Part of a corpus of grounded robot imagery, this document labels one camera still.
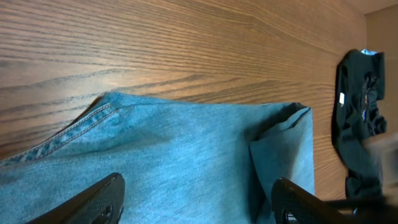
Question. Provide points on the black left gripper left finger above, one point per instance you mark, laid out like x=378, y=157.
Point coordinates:
x=102, y=203

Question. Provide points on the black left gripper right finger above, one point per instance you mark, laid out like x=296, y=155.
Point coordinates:
x=292, y=204

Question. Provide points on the light blue denim jeans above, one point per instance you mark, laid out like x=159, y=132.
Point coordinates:
x=182, y=162

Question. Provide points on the black garment with white tag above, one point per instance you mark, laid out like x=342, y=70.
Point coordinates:
x=359, y=85

